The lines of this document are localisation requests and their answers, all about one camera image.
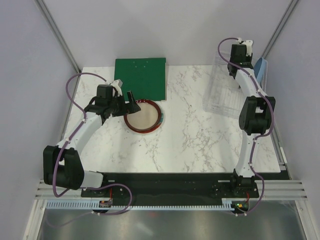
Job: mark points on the white cable duct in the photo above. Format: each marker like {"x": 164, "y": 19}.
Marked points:
{"x": 227, "y": 204}

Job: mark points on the left aluminium frame post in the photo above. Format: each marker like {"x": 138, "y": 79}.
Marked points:
{"x": 57, "y": 33}

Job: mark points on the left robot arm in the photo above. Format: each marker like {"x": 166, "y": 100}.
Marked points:
{"x": 62, "y": 166}

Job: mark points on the clear dish rack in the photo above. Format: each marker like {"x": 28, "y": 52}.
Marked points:
{"x": 225, "y": 95}

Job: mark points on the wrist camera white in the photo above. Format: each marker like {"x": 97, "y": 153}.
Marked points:
{"x": 248, "y": 44}
{"x": 114, "y": 88}

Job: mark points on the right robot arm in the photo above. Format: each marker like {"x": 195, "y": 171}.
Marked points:
{"x": 256, "y": 118}

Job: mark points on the blue plate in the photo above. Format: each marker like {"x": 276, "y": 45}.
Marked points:
{"x": 259, "y": 69}

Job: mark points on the right aluminium frame post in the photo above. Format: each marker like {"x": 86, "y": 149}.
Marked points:
{"x": 279, "y": 28}

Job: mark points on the green board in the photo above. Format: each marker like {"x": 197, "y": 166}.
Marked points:
{"x": 144, "y": 77}

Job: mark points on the aluminium frame post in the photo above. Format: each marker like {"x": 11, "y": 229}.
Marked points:
{"x": 279, "y": 28}
{"x": 57, "y": 33}

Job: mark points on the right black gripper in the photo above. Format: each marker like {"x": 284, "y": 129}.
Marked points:
{"x": 249, "y": 58}

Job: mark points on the dark red plate front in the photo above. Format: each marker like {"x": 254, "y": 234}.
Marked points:
{"x": 147, "y": 106}

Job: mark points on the red and teal floral plate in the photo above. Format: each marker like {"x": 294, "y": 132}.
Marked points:
{"x": 149, "y": 123}

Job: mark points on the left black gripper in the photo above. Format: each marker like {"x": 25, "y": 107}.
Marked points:
{"x": 131, "y": 108}

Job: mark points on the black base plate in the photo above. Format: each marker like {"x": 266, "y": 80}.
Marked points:
{"x": 167, "y": 188}

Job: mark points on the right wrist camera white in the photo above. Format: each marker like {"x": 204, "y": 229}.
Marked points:
{"x": 248, "y": 44}

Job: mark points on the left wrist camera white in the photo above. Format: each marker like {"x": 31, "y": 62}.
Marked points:
{"x": 114, "y": 88}

